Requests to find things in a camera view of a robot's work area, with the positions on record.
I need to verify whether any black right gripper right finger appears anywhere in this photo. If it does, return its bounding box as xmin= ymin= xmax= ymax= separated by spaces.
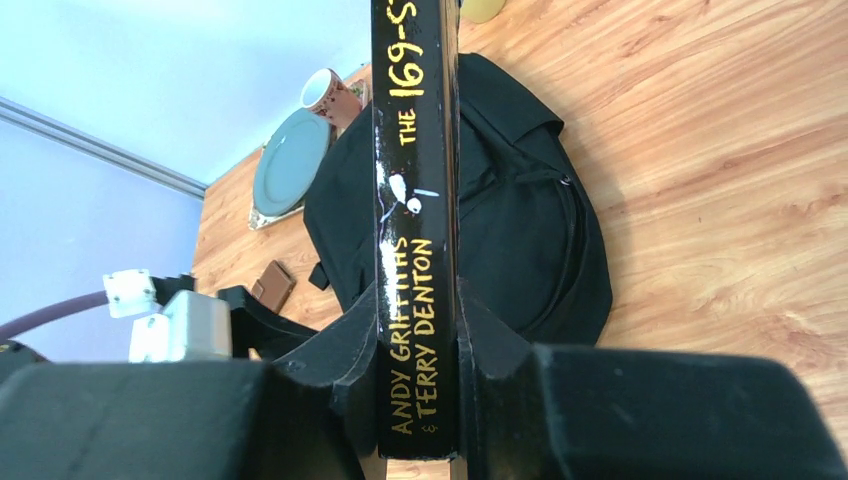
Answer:
xmin=455 ymin=282 xmax=847 ymax=479

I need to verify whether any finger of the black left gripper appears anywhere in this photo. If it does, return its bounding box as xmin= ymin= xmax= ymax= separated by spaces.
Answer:
xmin=217 ymin=286 xmax=318 ymax=361

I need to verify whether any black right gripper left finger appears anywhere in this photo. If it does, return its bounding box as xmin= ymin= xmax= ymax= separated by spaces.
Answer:
xmin=1 ymin=289 xmax=379 ymax=479

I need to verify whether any black fabric student bag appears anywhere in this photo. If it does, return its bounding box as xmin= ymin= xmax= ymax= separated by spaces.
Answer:
xmin=304 ymin=53 xmax=613 ymax=346

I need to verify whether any black yellow storey treehouse book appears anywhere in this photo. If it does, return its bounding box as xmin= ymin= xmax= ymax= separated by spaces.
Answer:
xmin=371 ymin=1 xmax=460 ymax=460

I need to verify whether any brown leather wallet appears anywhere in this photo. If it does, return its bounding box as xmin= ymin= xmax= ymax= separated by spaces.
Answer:
xmin=251 ymin=260 xmax=296 ymax=314

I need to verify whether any teal ceramic plate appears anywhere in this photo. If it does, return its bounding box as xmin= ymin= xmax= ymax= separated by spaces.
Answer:
xmin=253 ymin=109 xmax=332 ymax=216

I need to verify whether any brown patterned mug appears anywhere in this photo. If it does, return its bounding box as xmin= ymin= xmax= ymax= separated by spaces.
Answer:
xmin=300 ymin=68 xmax=363 ymax=129

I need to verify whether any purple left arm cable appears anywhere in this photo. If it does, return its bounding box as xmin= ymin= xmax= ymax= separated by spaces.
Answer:
xmin=0 ymin=290 xmax=111 ymax=342

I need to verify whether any aluminium frame post left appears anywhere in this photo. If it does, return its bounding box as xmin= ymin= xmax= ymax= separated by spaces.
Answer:
xmin=1 ymin=97 xmax=206 ymax=200

